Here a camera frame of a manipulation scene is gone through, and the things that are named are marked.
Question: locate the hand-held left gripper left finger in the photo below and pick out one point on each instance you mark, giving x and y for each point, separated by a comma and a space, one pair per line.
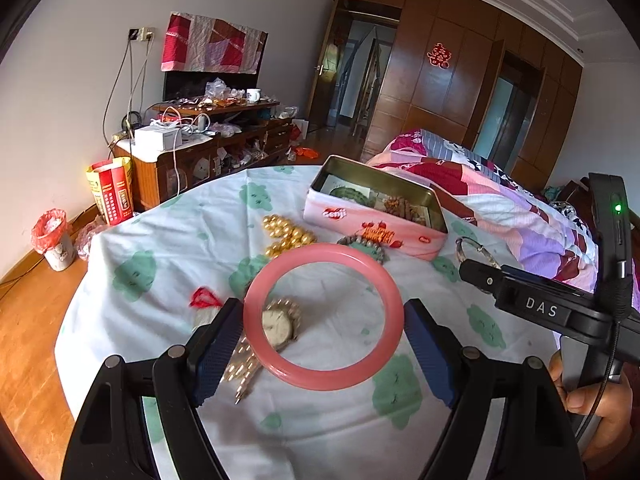
215, 355

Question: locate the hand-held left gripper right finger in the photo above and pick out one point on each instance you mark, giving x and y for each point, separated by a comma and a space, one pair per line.
430, 355

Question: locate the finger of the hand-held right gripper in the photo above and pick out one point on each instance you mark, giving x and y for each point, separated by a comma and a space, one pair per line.
480, 275

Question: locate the thin silver bangle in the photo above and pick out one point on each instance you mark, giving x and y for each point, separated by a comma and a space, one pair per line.
462, 242

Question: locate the gold wrist watch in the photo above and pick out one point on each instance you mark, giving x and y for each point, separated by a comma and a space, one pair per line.
277, 327

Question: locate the pink tin box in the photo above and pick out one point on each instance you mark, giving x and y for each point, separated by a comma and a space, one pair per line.
370, 227

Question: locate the pink bangle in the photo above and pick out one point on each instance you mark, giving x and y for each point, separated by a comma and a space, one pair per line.
320, 252

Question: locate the person's right hand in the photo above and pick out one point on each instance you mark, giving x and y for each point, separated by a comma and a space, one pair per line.
607, 410

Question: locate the wooden headboard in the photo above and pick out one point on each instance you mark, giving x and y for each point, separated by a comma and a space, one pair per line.
575, 192

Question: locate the pink patchwork quilt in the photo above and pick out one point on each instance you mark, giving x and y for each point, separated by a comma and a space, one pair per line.
500, 195

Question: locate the white tablecloth with green prints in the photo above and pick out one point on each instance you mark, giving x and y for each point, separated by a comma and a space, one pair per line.
165, 240

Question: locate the clear plastic bag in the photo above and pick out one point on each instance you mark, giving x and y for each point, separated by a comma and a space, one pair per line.
90, 235

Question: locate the brown wooden wardrobe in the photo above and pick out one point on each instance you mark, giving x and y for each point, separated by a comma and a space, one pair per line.
430, 100

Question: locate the wooden television cabinet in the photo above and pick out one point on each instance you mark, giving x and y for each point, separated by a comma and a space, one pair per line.
150, 175

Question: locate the red and yellow sack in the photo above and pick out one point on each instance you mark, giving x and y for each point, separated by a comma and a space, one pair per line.
112, 192

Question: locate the trash bin with red liner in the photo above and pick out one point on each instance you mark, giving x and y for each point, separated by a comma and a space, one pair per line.
52, 240

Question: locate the orange plastic bag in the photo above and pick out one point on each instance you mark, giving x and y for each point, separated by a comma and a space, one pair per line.
305, 151

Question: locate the red paper decoration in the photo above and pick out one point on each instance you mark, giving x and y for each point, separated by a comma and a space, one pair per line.
438, 55

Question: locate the metal folding rack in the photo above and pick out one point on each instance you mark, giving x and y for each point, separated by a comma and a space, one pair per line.
370, 80

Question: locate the white cardboard box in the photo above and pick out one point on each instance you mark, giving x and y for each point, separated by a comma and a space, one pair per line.
157, 137

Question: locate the white paper bag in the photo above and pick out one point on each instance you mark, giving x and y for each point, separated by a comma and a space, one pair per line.
300, 130

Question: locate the wooden door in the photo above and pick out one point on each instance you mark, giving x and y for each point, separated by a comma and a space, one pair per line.
324, 70

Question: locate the white mug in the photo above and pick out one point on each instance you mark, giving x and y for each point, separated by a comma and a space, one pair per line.
251, 95

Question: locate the black television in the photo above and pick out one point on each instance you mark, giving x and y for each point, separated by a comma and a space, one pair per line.
185, 84

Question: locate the red and pink patchwork cloth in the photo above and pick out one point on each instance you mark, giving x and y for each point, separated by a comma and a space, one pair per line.
210, 42

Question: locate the wall socket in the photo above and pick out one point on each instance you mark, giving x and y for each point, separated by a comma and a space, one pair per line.
141, 34

